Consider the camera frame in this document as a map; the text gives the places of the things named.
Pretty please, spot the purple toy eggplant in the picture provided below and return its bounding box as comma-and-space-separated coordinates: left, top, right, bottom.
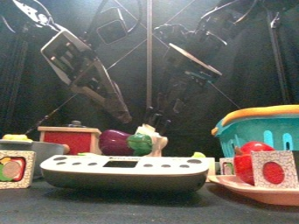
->
97, 129, 155, 157

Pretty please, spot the white toy piece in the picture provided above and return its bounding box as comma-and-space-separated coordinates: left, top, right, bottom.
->
135, 123, 169, 158

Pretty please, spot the red wooden box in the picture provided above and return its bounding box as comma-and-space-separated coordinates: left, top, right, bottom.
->
37, 120, 103, 156

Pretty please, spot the lime green toy piece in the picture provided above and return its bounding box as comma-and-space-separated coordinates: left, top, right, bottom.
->
191, 151, 208, 159

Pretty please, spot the teal basket with orange rim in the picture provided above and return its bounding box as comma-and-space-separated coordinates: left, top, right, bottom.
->
209, 104, 299, 158

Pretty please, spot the white toy induction stove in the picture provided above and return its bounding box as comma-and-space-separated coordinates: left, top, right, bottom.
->
40, 154, 211, 193

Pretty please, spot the grey toy pot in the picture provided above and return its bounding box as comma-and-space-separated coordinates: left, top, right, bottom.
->
0, 139, 66, 178

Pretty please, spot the yellow toy corn cob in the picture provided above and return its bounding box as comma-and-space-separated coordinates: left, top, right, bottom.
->
1, 133, 33, 143

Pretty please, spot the small white picture block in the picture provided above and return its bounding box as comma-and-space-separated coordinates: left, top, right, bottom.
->
219, 157, 236, 176

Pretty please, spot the red toy apple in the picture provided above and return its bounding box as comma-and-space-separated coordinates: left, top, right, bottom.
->
232, 141, 276, 186

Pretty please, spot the white block with tomato print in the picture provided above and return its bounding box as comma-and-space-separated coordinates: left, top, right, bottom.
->
249, 150, 299, 190

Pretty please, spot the pink toy plate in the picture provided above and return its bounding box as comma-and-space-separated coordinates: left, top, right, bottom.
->
208, 174, 299, 207

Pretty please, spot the metal frame pole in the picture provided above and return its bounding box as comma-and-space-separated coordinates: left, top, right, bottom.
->
145, 0, 153, 109

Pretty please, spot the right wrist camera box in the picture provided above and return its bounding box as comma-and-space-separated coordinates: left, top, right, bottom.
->
153, 23, 196, 47

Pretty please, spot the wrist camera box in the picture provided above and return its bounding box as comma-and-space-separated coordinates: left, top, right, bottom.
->
153, 23, 196, 47
95, 7, 131, 46

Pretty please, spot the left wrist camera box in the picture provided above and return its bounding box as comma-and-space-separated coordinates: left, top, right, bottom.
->
95, 7, 131, 46

